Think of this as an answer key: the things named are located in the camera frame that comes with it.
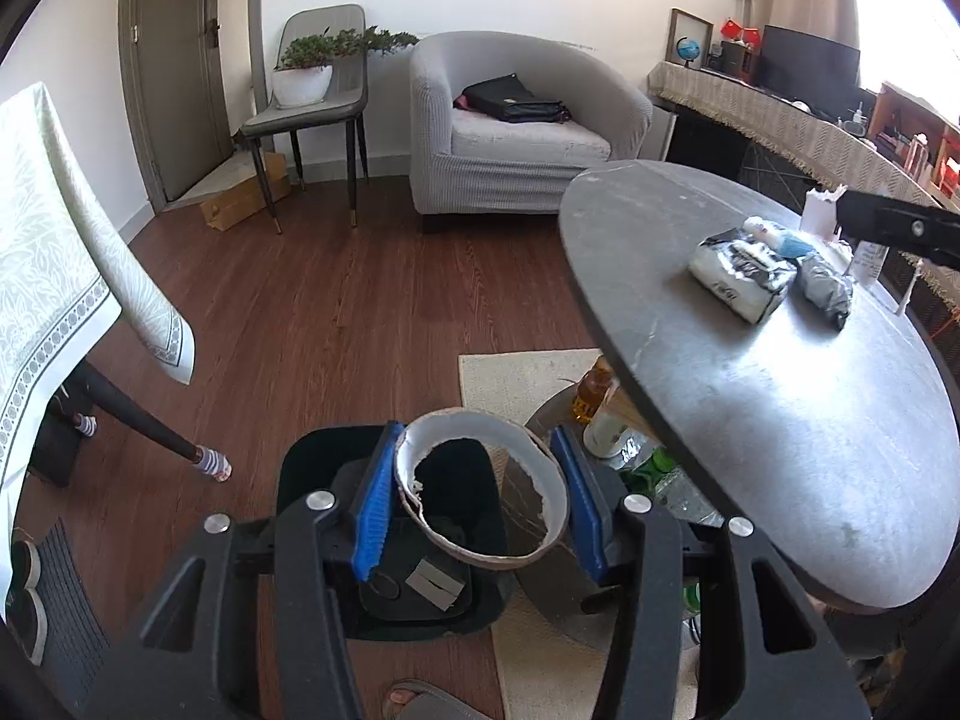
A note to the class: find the black trash bin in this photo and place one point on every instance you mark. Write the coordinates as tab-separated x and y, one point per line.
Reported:
307	457

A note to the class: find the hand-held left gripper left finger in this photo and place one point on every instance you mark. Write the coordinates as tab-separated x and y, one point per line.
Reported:
375	514

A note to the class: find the grey door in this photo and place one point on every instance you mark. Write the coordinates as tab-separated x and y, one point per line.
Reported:
172	90

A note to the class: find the potted plant in white pot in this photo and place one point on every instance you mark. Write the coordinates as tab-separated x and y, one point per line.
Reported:
304	82

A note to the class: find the white jar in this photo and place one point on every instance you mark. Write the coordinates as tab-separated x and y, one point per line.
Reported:
606	427

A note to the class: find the dark ribbed floor mat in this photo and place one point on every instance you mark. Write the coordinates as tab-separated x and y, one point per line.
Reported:
71	607

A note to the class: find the small blue globe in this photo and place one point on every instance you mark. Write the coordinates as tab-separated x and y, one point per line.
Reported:
688	49

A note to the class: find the pale green patterned tablecloth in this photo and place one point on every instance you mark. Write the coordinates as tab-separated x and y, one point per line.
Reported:
52	255

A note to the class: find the fringed side desk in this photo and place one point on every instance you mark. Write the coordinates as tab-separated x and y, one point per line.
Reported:
780	124

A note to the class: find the cardboard box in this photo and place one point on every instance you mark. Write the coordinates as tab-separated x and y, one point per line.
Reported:
236	206

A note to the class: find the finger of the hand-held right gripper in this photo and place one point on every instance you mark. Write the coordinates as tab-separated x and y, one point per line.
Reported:
900	225

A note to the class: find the grey dining chair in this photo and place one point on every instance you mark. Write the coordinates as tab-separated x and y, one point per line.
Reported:
300	116

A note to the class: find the striped leg sock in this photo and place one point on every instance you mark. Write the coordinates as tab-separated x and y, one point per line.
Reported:
85	424
212	463

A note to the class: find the white tissue pack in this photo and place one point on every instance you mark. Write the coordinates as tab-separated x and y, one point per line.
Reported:
739	274

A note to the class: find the grey plastic bag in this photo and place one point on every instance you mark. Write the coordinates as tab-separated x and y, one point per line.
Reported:
825	289

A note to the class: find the black table leg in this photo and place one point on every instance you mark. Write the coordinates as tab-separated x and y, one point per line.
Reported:
127	409

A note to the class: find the white paper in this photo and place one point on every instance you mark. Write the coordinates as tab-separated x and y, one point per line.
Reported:
759	227

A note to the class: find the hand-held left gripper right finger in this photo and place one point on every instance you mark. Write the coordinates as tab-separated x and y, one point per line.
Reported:
581	514

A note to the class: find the grey slipper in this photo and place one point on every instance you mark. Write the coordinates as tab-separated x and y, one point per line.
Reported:
420	701

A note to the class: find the round grey stone table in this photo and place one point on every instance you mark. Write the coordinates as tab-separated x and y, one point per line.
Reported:
750	405

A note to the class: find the brown wooden speaker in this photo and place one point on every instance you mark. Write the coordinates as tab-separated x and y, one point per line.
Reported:
731	60

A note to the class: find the white floor appliance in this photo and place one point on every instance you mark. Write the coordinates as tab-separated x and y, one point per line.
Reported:
664	133

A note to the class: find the wooden picture frame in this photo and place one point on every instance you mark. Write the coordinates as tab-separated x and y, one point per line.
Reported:
682	24

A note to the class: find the wooden desk shelf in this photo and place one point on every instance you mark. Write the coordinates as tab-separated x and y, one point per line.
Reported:
911	127

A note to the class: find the black handbag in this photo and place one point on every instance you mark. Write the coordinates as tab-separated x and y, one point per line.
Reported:
514	101

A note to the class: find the black monitor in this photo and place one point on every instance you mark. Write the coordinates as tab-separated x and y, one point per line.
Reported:
806	64

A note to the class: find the bottle of amber liquid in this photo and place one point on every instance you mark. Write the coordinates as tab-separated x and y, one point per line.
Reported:
592	394

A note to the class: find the blue face mask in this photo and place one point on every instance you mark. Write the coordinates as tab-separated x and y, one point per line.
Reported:
795	244

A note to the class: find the grey armchair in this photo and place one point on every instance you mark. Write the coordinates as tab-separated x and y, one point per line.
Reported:
525	150

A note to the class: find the dark shoe with white sole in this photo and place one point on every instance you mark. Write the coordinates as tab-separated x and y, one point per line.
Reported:
26	562
26	619

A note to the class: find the torn white paper bowl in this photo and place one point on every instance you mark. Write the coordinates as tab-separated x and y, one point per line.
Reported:
553	487

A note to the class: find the small red flags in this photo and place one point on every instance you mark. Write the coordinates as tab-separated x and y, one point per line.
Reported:
739	31

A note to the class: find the dark floor box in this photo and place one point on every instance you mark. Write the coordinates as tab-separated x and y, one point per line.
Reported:
56	450

